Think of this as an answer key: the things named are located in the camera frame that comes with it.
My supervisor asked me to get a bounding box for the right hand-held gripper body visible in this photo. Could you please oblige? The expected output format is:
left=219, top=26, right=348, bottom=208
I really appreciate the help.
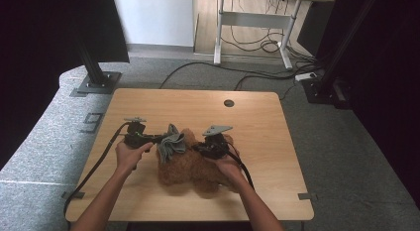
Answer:
left=192, top=124, right=234, bottom=161

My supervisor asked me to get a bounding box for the black stand with black base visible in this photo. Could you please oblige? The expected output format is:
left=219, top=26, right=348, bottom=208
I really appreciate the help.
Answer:
left=301, top=0, right=380, bottom=110

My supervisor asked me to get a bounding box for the white desk frame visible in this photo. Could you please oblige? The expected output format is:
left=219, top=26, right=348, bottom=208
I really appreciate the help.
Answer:
left=211, top=0, right=337, bottom=70

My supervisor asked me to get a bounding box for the grey flat bracket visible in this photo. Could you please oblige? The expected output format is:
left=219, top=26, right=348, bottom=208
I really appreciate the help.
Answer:
left=61, top=190, right=86, bottom=199
left=297, top=192, right=319, bottom=201

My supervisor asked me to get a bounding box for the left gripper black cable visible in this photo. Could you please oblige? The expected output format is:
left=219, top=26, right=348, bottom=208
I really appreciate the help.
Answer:
left=62, top=121, right=132, bottom=231

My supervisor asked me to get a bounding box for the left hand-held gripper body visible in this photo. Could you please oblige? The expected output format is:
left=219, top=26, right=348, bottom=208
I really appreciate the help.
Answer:
left=123, top=116, right=157, bottom=150

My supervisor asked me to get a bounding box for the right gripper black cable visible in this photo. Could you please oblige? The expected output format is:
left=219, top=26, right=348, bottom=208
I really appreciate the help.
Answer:
left=226, top=141, right=256, bottom=191

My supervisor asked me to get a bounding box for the person's left hand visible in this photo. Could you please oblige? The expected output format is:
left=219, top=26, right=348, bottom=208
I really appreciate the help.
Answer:
left=114, top=140, right=155, bottom=175

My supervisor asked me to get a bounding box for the grey cloth garment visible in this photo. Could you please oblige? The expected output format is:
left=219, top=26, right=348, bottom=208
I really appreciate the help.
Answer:
left=156, top=123, right=187, bottom=165

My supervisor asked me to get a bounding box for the person's right hand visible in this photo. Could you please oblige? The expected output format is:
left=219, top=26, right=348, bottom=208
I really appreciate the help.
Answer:
left=206, top=151, right=247, bottom=189

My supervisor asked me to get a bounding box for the black stand base left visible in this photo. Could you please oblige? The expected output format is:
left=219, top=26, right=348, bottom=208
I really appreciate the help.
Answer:
left=69, top=32, right=123, bottom=98

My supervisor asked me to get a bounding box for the long black floor cable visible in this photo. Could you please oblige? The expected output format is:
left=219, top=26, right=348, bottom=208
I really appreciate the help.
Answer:
left=158, top=60, right=320, bottom=90

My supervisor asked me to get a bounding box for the brown teddy bear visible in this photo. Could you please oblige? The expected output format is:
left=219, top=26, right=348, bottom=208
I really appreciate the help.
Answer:
left=157, top=127, right=241, bottom=195

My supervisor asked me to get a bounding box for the black cable tangle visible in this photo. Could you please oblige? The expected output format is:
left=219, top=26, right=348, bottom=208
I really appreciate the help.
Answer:
left=220, top=24, right=300, bottom=56

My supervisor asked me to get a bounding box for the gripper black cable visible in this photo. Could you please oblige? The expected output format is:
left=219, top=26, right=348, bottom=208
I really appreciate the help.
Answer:
left=62, top=121, right=132, bottom=231
left=226, top=141, right=256, bottom=191

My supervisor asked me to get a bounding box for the white power strip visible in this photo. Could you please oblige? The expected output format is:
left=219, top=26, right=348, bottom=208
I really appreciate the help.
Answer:
left=294, top=71, right=318, bottom=82

